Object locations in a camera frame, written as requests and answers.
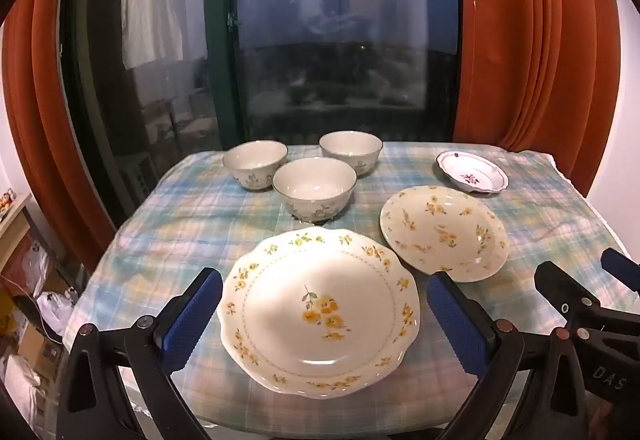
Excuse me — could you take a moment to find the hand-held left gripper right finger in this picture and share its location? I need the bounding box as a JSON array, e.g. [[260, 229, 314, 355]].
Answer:
[[426, 271, 591, 440]]

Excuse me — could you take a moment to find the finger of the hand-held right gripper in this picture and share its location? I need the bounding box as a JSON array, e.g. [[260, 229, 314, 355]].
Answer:
[[534, 261, 601, 321], [601, 247, 640, 293]]

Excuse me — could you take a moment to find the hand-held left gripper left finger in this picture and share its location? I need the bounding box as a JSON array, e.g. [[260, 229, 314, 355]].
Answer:
[[57, 267, 223, 440]]

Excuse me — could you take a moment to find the round yellow floral plate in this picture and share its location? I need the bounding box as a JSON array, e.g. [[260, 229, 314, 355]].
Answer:
[[379, 185, 510, 283]]

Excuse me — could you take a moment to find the scalloped yellow floral plate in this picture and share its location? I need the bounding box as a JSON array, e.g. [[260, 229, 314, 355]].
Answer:
[[218, 226, 422, 400]]

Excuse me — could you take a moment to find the white red-patterned plate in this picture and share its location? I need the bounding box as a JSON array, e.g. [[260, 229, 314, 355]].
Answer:
[[436, 151, 510, 195]]

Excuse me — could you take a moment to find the cream floral ceramic bowl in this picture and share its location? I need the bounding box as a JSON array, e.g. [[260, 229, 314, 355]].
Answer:
[[272, 157, 358, 223], [222, 140, 289, 191], [319, 131, 384, 178]]

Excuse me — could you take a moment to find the white lace table cover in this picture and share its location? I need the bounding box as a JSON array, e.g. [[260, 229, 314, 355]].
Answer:
[[547, 152, 628, 261]]

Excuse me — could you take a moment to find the plaid pastel tablecloth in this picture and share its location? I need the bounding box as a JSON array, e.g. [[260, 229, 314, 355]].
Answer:
[[62, 142, 640, 427]]

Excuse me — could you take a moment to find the white plastic bag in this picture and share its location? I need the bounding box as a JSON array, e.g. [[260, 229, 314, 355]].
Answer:
[[36, 291, 77, 342]]

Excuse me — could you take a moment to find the cardboard box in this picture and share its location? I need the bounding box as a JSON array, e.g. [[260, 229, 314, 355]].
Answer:
[[7, 317, 65, 373]]

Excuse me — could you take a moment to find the wooden shelf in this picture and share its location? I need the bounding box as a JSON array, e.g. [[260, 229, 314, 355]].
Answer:
[[0, 192, 37, 273]]

